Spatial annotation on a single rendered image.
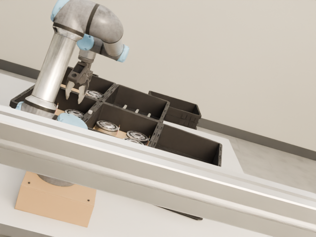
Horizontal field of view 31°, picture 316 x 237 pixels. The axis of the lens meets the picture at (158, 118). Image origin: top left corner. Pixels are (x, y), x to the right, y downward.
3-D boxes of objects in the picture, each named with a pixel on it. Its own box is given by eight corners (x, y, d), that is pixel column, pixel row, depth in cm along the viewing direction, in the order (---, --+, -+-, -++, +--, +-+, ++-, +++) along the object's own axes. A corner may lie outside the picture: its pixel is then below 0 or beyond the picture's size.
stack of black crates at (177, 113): (179, 155, 468) (197, 104, 454) (182, 170, 439) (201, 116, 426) (131, 141, 462) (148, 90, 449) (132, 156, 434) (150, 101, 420)
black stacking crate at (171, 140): (210, 200, 234) (220, 175, 230) (141, 176, 235) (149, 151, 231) (213, 166, 272) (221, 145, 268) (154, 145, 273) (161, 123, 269)
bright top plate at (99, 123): (114, 133, 258) (114, 131, 258) (93, 124, 259) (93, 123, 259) (120, 127, 267) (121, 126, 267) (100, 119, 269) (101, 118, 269)
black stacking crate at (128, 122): (140, 176, 235) (148, 151, 231) (71, 151, 236) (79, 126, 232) (153, 145, 273) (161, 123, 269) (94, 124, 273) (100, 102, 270)
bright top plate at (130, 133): (144, 143, 257) (144, 142, 257) (123, 135, 259) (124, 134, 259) (150, 138, 267) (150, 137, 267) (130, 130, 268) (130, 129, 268)
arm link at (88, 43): (103, 39, 239) (108, 35, 250) (77, 29, 240) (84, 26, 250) (97, 57, 242) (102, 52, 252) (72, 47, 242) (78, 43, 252)
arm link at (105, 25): (129, 11, 202) (131, 44, 250) (99, 0, 202) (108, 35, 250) (117, 42, 200) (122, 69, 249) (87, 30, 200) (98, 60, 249)
